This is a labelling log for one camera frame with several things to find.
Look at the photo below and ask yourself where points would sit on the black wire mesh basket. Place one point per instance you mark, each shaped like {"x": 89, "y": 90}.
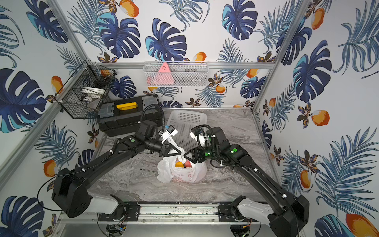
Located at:
{"x": 87, "y": 90}

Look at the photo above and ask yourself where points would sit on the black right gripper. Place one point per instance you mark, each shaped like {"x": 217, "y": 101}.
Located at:
{"x": 194, "y": 151}

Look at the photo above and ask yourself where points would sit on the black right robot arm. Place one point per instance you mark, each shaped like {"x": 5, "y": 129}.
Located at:
{"x": 285, "y": 213}

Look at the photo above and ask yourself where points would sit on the pink triangle card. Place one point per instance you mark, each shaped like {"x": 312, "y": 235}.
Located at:
{"x": 164, "y": 76}

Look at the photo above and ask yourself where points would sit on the black yellow toolbox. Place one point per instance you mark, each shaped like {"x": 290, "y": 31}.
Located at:
{"x": 115, "y": 122}

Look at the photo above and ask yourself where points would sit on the white printed plastic bag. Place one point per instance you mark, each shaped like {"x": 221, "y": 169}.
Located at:
{"x": 167, "y": 171}

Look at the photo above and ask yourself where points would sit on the clear wall shelf basket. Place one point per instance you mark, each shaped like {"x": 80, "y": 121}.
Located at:
{"x": 185, "y": 73}

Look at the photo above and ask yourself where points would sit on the white perforated plastic basket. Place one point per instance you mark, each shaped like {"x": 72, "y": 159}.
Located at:
{"x": 183, "y": 122}

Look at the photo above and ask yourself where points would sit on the pink peach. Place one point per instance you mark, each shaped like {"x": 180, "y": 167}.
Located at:
{"x": 188, "y": 164}

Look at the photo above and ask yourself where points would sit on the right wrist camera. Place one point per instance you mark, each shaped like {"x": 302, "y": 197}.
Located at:
{"x": 201, "y": 140}

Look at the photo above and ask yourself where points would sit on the aluminium linear rail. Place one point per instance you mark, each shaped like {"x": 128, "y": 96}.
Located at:
{"x": 195, "y": 213}

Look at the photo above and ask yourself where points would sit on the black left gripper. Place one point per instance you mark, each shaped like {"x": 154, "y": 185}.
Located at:
{"x": 165, "y": 146}

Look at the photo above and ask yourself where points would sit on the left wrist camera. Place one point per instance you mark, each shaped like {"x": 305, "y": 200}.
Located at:
{"x": 168, "y": 132}

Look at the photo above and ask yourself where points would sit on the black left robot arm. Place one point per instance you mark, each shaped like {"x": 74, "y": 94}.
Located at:
{"x": 70, "y": 190}

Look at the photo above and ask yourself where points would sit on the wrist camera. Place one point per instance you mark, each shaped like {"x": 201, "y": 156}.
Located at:
{"x": 168, "y": 132}
{"x": 201, "y": 140}

